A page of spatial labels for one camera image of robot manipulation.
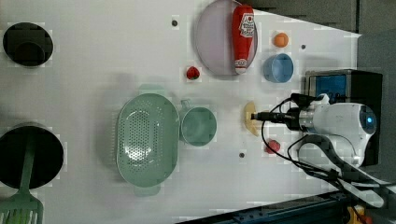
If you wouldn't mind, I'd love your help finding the green slotted spatula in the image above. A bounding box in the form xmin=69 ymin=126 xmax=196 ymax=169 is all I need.
xmin=1 ymin=133 xmax=44 ymax=224

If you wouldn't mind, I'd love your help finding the green mug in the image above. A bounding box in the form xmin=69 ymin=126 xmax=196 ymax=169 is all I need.
xmin=180 ymin=99 xmax=217 ymax=147

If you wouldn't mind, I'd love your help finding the orange toy fruit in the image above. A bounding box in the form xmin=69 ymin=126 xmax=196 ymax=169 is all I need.
xmin=274 ymin=33 xmax=289 ymax=48

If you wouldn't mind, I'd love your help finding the green perforated colander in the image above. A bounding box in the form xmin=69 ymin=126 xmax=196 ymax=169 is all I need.
xmin=116 ymin=84 xmax=179 ymax=197

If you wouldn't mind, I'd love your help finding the red strawberry toy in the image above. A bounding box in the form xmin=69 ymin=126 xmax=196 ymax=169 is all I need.
xmin=186 ymin=66 xmax=200 ymax=80

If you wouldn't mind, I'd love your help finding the pink red toy fruit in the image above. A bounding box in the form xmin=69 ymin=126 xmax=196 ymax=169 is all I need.
xmin=265 ymin=140 xmax=280 ymax=154

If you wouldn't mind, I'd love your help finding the yellow red object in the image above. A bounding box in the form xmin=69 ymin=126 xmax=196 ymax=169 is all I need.
xmin=347 ymin=205 xmax=373 ymax=224

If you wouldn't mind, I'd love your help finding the lilac round plate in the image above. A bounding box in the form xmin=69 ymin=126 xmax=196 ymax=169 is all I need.
xmin=194 ymin=0 xmax=258 ymax=76

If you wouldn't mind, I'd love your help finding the yellow banana toy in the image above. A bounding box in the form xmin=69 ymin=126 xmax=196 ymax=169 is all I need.
xmin=243 ymin=101 xmax=259 ymax=136

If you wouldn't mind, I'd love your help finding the black toaster oven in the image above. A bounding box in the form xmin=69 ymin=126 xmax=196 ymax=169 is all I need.
xmin=304 ymin=69 xmax=383 ymax=167

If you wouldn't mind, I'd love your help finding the red ketchup bottle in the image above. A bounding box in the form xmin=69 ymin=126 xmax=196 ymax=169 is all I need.
xmin=232 ymin=5 xmax=255 ymax=75

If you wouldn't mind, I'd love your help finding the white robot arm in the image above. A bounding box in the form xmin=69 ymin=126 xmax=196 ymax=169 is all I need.
xmin=244 ymin=94 xmax=395 ymax=208

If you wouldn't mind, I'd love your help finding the blue bowl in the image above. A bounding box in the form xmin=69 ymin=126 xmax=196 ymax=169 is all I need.
xmin=263 ymin=53 xmax=294 ymax=83

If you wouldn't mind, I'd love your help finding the blue metal table frame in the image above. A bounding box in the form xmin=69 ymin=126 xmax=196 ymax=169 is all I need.
xmin=177 ymin=191 xmax=350 ymax=224

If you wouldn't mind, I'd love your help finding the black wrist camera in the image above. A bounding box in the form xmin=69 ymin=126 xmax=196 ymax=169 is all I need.
xmin=290 ymin=93 xmax=323 ymax=108

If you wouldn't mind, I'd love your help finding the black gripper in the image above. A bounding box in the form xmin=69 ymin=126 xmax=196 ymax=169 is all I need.
xmin=250 ymin=107 xmax=300 ymax=131

